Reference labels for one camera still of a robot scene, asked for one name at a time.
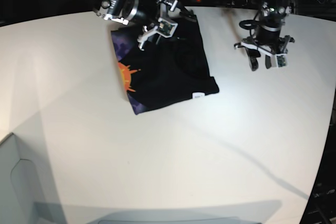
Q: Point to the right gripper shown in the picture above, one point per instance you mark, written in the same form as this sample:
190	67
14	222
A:
165	8

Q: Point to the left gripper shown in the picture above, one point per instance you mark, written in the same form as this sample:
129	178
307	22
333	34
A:
270	47

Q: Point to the black T-shirt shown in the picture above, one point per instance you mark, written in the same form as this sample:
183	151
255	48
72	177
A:
166	71

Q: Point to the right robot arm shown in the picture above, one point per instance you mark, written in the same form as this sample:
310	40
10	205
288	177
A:
153	16

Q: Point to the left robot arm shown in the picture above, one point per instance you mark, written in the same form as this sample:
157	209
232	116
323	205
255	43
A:
264	34

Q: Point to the black power strip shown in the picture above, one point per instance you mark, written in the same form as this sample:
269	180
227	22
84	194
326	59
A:
216	3

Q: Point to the white bin at table corner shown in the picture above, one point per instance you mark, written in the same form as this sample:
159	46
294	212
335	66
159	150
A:
22	197

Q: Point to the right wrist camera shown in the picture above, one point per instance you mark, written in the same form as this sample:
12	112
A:
167	27

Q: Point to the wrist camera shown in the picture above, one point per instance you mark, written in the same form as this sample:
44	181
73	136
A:
279	61
167	27

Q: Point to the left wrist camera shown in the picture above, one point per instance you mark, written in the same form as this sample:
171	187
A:
279	61

